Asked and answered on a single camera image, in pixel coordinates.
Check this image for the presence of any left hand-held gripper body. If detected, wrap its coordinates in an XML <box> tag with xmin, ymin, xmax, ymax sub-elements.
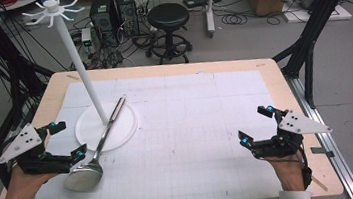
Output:
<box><xmin>0</xmin><ymin>118</ymin><xmax>75</xmax><ymax>182</ymax></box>

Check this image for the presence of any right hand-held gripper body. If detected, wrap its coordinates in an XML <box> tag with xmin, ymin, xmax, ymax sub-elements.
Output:
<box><xmin>247</xmin><ymin>104</ymin><xmax>335</xmax><ymax>162</ymax></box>

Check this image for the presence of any metal spatula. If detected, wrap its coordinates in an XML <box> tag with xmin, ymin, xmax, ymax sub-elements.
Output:
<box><xmin>53</xmin><ymin>93</ymin><xmax>138</xmax><ymax>196</ymax></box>

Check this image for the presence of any white utensil rack stand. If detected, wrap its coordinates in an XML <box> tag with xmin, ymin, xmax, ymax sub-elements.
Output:
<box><xmin>19</xmin><ymin>0</ymin><xmax>143</xmax><ymax>161</ymax></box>

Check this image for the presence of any person's right hand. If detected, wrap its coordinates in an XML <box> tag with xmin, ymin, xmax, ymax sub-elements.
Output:
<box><xmin>263</xmin><ymin>149</ymin><xmax>311</xmax><ymax>196</ymax></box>

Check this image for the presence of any person's left hand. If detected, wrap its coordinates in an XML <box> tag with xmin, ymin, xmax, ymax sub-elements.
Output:
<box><xmin>0</xmin><ymin>159</ymin><xmax>60</xmax><ymax>199</ymax></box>

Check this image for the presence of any wooden table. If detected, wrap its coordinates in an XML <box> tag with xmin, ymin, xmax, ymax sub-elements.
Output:
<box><xmin>0</xmin><ymin>41</ymin><xmax>345</xmax><ymax>199</ymax></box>

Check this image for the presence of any white grid mat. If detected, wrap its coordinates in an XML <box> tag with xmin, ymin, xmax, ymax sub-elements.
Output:
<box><xmin>16</xmin><ymin>60</ymin><xmax>286</xmax><ymax>199</ymax></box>

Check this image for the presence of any small grey electronic box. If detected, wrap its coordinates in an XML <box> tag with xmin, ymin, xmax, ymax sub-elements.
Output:
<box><xmin>79</xmin><ymin>27</ymin><xmax>94</xmax><ymax>48</ymax></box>

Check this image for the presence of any white metal stand leg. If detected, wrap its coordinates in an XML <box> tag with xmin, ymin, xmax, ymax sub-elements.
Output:
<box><xmin>202</xmin><ymin>0</ymin><xmax>226</xmax><ymax>39</ymax></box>

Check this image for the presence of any white flat board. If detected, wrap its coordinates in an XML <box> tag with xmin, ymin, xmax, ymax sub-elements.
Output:
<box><xmin>279</xmin><ymin>0</ymin><xmax>353</xmax><ymax>29</ymax></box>

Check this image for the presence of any black computer tower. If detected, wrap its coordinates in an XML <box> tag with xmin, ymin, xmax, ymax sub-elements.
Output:
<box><xmin>114</xmin><ymin>0</ymin><xmax>142</xmax><ymax>39</ymax></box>
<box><xmin>87</xmin><ymin>0</ymin><xmax>119</xmax><ymax>45</ymax></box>

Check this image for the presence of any black round stool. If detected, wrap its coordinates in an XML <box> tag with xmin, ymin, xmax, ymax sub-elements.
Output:
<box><xmin>139</xmin><ymin>0</ymin><xmax>196</xmax><ymax>69</ymax></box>

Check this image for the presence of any aluminium rail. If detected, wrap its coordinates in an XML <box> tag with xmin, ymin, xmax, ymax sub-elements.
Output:
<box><xmin>282</xmin><ymin>67</ymin><xmax>353</xmax><ymax>199</ymax></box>

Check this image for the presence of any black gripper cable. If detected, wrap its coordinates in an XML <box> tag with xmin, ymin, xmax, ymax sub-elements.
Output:
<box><xmin>264</xmin><ymin>143</ymin><xmax>315</xmax><ymax>195</ymax></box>

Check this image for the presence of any black metal frame strut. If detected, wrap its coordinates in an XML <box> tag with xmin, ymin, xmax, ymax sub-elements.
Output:
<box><xmin>0</xmin><ymin>0</ymin><xmax>69</xmax><ymax>193</ymax></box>
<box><xmin>265</xmin><ymin>0</ymin><xmax>353</xmax><ymax>113</ymax></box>

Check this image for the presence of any coiled black floor cable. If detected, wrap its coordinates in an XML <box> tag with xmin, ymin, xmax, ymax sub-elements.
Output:
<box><xmin>213</xmin><ymin>0</ymin><xmax>284</xmax><ymax>33</ymax></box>

